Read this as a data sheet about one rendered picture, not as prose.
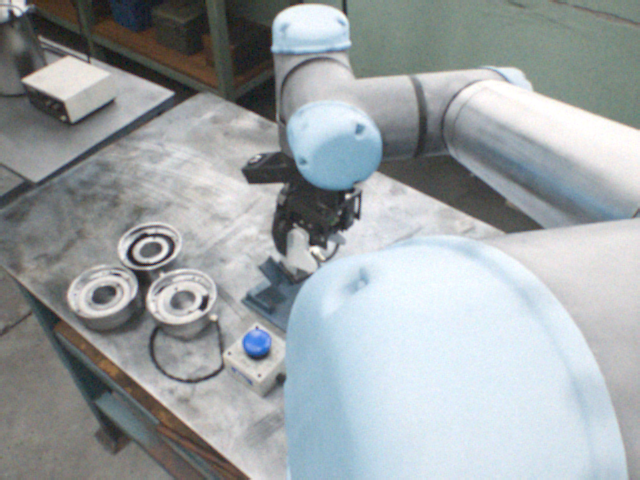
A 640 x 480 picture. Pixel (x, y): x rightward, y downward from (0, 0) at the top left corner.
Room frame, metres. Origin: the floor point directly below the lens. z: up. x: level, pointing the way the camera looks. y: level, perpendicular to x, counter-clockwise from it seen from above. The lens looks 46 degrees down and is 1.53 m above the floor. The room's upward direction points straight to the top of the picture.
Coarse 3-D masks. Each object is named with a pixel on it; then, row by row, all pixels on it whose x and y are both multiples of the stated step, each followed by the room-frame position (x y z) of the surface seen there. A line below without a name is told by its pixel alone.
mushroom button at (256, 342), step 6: (252, 330) 0.46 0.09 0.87; (258, 330) 0.46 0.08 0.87; (246, 336) 0.45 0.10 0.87; (252, 336) 0.45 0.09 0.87; (258, 336) 0.45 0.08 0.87; (264, 336) 0.45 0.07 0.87; (246, 342) 0.44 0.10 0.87; (252, 342) 0.44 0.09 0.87; (258, 342) 0.44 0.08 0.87; (264, 342) 0.44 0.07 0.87; (270, 342) 0.44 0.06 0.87; (246, 348) 0.43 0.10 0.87; (252, 348) 0.43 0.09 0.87; (258, 348) 0.43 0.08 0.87; (264, 348) 0.43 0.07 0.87; (252, 354) 0.42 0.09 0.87; (258, 354) 0.42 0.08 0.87
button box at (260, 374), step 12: (276, 336) 0.47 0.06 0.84; (228, 348) 0.45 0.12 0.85; (240, 348) 0.45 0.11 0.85; (276, 348) 0.45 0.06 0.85; (228, 360) 0.43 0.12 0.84; (240, 360) 0.43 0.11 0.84; (252, 360) 0.43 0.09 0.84; (264, 360) 0.43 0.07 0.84; (276, 360) 0.43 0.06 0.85; (228, 372) 0.43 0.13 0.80; (240, 372) 0.42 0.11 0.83; (252, 372) 0.41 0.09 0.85; (264, 372) 0.41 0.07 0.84; (276, 372) 0.42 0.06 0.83; (252, 384) 0.40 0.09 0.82; (264, 384) 0.40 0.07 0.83
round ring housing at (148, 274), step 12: (144, 228) 0.70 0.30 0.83; (156, 228) 0.70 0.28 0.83; (168, 228) 0.69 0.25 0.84; (120, 240) 0.66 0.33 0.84; (144, 240) 0.67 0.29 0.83; (156, 240) 0.67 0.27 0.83; (180, 240) 0.66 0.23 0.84; (120, 252) 0.64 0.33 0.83; (144, 252) 0.66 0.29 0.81; (156, 252) 0.67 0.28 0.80; (180, 252) 0.64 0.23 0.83; (168, 264) 0.61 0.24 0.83; (144, 276) 0.60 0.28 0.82; (156, 276) 0.60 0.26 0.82
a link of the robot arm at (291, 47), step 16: (288, 16) 0.53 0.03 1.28; (304, 16) 0.53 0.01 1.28; (320, 16) 0.53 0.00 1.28; (336, 16) 0.53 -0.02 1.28; (288, 32) 0.51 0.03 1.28; (304, 32) 0.50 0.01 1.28; (320, 32) 0.50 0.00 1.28; (336, 32) 0.51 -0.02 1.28; (272, 48) 0.52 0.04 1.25; (288, 48) 0.50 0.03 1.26; (304, 48) 0.50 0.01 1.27; (320, 48) 0.50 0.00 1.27; (336, 48) 0.50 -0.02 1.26; (288, 64) 0.50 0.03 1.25
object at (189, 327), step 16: (176, 272) 0.59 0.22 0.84; (192, 272) 0.59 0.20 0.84; (160, 288) 0.57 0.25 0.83; (176, 288) 0.57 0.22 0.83; (192, 288) 0.57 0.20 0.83; (208, 288) 0.57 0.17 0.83; (176, 304) 0.56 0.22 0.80; (208, 304) 0.54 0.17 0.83; (160, 320) 0.50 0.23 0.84; (192, 320) 0.50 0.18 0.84; (208, 320) 0.51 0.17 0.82
